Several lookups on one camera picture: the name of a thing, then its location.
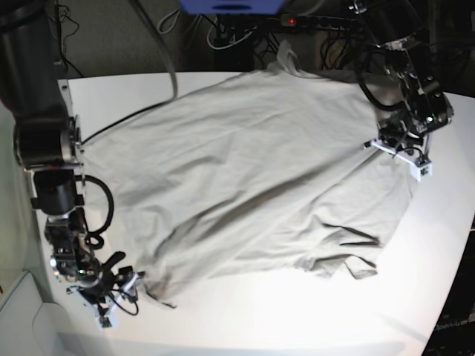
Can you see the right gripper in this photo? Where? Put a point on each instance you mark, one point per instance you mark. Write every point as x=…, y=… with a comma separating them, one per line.
x=109, y=291

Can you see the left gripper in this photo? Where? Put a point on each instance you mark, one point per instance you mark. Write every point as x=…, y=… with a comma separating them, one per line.
x=399, y=137

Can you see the beige t-shirt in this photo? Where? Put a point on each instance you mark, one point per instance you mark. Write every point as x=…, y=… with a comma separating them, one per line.
x=252, y=167

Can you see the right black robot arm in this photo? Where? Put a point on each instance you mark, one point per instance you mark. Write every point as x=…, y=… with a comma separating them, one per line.
x=47, y=144

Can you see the blue box overhead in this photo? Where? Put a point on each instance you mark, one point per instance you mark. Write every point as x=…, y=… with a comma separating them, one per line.
x=231, y=6

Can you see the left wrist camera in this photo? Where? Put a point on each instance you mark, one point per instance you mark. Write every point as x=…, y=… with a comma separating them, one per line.
x=420, y=169

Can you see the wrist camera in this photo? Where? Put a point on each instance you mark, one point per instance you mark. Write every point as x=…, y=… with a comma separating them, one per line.
x=420, y=169
x=106, y=321

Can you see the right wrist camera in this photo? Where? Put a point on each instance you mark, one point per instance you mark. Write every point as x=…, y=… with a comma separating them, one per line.
x=106, y=321

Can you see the white power strip red switch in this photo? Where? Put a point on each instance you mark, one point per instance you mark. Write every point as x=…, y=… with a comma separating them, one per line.
x=319, y=23

